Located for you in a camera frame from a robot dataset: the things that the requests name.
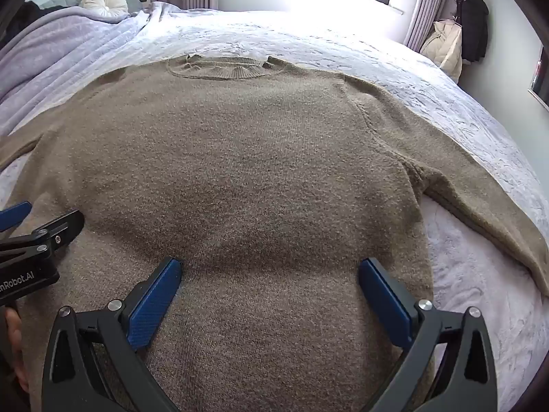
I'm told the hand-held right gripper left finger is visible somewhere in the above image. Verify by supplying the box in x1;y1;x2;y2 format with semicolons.
42;257;183;412

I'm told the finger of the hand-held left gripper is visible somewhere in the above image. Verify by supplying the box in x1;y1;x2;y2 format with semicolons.
0;201;33;232
0;209;85;263

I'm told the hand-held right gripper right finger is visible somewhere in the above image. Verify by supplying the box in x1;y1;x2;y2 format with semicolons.
358;257;498;412

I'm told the brown knit sweater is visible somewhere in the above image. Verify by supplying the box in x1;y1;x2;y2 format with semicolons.
0;54;549;412

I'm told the dark clothes pile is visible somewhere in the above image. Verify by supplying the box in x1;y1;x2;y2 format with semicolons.
6;0;46;41

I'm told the person's left hand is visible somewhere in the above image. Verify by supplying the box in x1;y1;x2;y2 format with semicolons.
4;309;31;393

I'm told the lavender fleece blanket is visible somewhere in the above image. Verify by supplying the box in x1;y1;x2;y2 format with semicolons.
0;2;172;138

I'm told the round white cushion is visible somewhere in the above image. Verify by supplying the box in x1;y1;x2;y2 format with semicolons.
78;0;129;21

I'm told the cream hanging jacket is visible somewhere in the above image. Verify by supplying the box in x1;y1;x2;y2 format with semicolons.
419;19;463;85

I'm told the black hanging coat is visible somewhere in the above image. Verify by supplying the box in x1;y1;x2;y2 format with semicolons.
453;0;490;65

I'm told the dark framed wall object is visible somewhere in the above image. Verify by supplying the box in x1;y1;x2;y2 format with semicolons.
529;46;549;109

